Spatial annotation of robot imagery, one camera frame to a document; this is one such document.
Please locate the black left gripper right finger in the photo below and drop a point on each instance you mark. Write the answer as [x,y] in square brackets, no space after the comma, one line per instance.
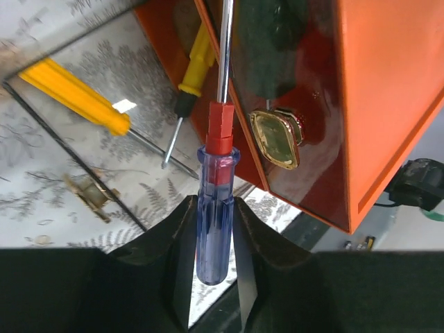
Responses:
[284,288]

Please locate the yellow handled screwdriver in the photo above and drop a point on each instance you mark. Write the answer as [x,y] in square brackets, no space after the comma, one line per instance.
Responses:
[201,58]

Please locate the clear acrylic drawer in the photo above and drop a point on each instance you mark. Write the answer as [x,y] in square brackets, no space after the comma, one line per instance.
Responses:
[119,63]

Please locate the orange drawer box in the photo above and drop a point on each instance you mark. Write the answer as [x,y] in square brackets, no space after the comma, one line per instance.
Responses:
[331,97]

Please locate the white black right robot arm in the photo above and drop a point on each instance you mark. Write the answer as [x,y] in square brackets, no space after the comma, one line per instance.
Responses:
[418,183]

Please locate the floral patterned table mat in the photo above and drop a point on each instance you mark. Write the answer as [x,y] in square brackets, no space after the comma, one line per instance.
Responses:
[38,210]

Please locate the blue red handled screwdriver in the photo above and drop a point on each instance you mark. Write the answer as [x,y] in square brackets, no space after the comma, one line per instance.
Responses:
[218,158]

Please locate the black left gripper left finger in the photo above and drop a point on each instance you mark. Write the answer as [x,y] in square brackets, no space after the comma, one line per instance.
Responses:
[143,286]

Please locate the orange handled screwdriver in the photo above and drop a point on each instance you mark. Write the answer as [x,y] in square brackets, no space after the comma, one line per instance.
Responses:
[79,97]

